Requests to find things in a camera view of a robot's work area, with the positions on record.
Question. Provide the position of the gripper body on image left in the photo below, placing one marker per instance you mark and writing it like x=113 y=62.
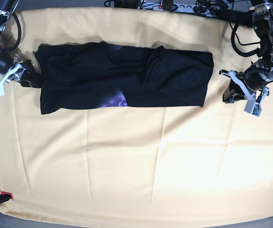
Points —
x=6 y=62

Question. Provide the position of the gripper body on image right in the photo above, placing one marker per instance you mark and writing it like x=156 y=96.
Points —
x=255 y=77

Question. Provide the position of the black T-shirt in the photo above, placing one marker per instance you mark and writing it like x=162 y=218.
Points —
x=99 y=75

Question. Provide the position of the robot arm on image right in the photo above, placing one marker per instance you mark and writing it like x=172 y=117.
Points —
x=263 y=27

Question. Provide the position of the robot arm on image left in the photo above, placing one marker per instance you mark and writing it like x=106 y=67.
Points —
x=7 y=11

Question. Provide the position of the black box in background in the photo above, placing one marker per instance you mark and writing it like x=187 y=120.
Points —
x=234 y=16

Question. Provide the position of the white power strip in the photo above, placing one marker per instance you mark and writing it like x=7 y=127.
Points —
x=202 y=7

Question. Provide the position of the yellow table cloth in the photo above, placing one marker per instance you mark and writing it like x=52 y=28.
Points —
x=124 y=167

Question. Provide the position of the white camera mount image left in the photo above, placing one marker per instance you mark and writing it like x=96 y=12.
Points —
x=14 y=74

